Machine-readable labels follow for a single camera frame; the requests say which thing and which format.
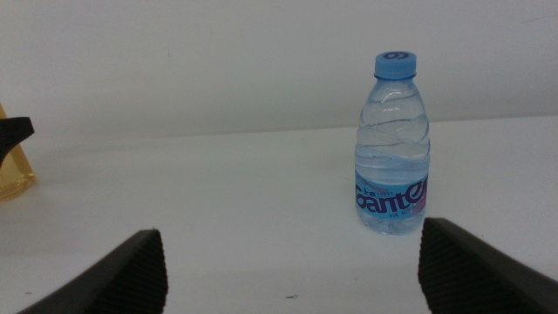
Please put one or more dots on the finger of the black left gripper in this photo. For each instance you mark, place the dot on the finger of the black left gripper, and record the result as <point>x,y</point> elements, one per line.
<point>13,131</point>

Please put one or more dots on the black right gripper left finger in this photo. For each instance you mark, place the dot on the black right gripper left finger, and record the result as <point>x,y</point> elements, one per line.
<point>126,279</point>

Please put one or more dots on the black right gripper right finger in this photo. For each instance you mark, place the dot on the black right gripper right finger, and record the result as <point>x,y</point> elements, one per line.
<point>471,275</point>

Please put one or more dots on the yellow tea bottle white cap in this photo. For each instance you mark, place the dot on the yellow tea bottle white cap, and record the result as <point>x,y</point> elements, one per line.
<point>15,179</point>

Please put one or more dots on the clear water bottle blue cap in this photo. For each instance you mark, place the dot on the clear water bottle blue cap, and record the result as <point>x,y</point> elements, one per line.
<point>392,157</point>

